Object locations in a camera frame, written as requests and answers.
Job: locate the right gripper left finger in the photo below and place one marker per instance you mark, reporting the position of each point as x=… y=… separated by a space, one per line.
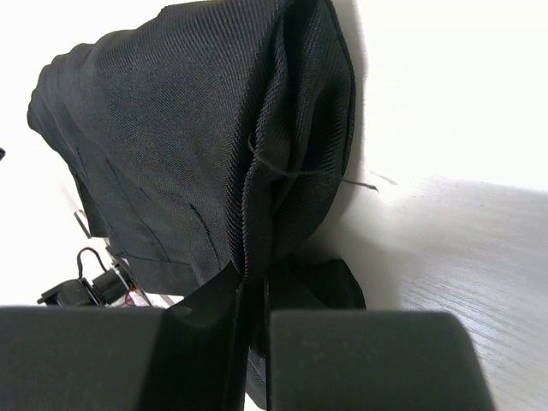
x=192 y=356

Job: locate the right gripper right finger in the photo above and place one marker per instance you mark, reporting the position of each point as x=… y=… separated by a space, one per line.
x=353 y=359

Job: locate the black pleated skirt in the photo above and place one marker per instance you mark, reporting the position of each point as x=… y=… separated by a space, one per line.
x=215 y=134

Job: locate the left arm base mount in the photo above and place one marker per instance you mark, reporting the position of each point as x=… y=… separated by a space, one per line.
x=112 y=288

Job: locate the front aluminium rail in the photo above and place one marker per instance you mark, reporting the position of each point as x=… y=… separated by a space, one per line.
x=81 y=219

